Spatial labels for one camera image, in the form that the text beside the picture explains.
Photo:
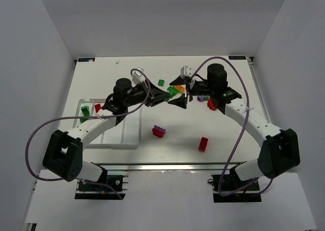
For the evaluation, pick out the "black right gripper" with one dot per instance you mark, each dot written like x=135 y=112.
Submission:
x=189 y=89

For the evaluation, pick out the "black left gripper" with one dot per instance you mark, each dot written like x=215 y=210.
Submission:
x=149 y=93

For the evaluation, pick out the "red sloped lego brick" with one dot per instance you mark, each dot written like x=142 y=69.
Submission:
x=97 y=107

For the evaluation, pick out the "green 2x3 lego brick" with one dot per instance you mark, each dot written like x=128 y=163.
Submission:
x=85 y=110

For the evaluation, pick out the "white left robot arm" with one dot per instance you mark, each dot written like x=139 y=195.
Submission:
x=64 y=154

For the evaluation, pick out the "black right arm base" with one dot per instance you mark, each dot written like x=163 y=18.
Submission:
x=250 y=194

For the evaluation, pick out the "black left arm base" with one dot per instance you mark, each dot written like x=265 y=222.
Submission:
x=114 y=189

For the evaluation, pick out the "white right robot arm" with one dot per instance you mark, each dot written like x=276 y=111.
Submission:
x=279 y=148

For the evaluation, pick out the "orange 2x3 lego brick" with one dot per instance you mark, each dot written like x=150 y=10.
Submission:
x=179 y=88

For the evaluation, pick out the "green lego brick cluster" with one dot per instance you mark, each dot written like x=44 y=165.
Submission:
x=172 y=91

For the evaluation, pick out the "small green lego brick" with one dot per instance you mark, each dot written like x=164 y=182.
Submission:
x=161 y=82

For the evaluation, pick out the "purple paw print lego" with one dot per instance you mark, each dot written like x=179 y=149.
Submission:
x=200 y=98

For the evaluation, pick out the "purple lego on red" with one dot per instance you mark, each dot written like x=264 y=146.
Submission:
x=159 y=128

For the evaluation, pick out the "red rounded lego piece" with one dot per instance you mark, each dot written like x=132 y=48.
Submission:
x=210 y=105

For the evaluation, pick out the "red curved lego brick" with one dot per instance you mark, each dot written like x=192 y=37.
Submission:
x=158 y=133

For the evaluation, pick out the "red 2x4 lego brick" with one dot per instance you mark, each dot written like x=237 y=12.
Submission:
x=203 y=144

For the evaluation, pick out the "blue right table label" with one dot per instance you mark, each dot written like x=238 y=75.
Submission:
x=237 y=57

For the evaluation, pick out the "blue table label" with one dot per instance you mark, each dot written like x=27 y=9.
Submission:
x=237 y=57
x=86 y=59

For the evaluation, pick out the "blue left table label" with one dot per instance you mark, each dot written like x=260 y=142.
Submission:
x=86 y=59

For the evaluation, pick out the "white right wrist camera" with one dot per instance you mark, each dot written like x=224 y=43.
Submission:
x=186 y=76

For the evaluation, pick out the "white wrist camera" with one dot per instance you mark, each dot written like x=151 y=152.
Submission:
x=137 y=76
x=186 y=76

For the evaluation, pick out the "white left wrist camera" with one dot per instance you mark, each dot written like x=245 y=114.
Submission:
x=137 y=76

